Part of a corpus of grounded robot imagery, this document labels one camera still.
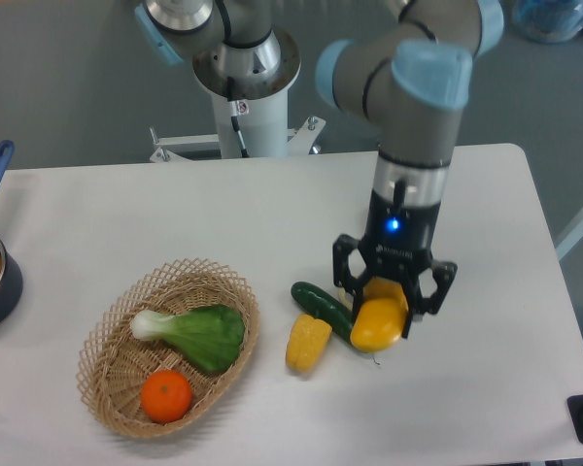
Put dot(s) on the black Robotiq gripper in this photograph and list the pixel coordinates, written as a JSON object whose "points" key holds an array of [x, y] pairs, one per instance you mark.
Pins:
{"points": [[396, 245]]}

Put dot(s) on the yellow mango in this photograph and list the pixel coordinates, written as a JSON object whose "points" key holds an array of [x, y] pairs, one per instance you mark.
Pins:
{"points": [[381, 318]]}

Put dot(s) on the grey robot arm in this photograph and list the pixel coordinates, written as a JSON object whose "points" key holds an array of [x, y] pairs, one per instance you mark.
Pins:
{"points": [[412, 83]]}

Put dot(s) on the dark green cucumber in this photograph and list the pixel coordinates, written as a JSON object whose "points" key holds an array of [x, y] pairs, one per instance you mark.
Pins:
{"points": [[319, 304]]}

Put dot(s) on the yellow bell pepper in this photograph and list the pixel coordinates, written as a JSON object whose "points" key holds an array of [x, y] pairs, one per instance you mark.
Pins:
{"points": [[307, 342]]}

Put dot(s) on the green bok choy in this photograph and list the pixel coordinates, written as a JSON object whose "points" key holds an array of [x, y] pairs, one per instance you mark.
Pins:
{"points": [[209, 337]]}

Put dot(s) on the orange tangerine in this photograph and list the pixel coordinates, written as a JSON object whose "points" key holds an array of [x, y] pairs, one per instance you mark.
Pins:
{"points": [[165, 396]]}

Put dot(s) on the woven wicker basket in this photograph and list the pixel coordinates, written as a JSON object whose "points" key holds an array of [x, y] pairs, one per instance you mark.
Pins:
{"points": [[114, 365]]}

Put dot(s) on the blue plastic bag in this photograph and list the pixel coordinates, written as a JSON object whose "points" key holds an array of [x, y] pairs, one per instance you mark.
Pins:
{"points": [[547, 22]]}

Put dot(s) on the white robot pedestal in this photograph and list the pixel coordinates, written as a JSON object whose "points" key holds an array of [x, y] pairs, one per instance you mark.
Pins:
{"points": [[249, 91]]}

